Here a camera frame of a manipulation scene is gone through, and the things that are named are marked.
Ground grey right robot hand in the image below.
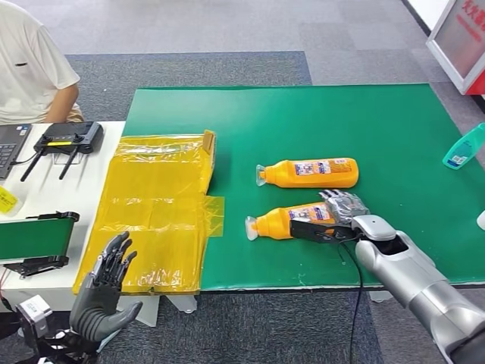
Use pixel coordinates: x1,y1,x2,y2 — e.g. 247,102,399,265
290,189,370,245

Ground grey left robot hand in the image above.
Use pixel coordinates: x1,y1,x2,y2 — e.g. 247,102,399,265
69,231,143,344

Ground orange bottle with clear cap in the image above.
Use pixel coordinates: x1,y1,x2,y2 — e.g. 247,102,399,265
245,200,338,242
256,158,360,190

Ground teal plastic bottle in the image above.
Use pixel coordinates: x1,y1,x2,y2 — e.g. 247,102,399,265
442,123,485,171

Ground green table mat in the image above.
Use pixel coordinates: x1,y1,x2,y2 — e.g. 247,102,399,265
122,83,485,293

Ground small green conveyor belt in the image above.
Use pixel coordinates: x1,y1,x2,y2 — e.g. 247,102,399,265
0,211,80,279

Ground box wrapped in yellow plastic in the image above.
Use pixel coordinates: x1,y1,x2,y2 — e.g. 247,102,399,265
72,130,225,296

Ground yellow label sticker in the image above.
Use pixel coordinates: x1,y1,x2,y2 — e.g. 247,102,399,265
0,187,20,216

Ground black remote controller with antennas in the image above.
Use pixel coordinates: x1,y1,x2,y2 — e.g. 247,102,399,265
20,121,103,183

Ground dark laptop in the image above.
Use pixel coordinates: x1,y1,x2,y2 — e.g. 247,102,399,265
0,124,32,180

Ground white framed red sign board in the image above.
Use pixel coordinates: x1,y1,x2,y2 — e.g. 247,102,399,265
426,0,485,96

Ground person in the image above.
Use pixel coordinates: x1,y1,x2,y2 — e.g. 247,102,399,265
0,0,84,126

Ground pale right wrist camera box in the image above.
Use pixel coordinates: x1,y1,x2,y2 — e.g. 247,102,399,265
351,215,397,243

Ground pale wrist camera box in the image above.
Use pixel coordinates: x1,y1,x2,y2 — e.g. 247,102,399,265
15,295,54,353
351,215,397,243

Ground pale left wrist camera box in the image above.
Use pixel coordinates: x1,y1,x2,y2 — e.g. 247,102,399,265
15,295,54,353

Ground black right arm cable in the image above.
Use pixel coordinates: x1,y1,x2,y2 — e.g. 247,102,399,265
336,234,364,364

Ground thin black laptop cable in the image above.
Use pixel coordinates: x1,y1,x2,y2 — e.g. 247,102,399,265
9,152,37,167

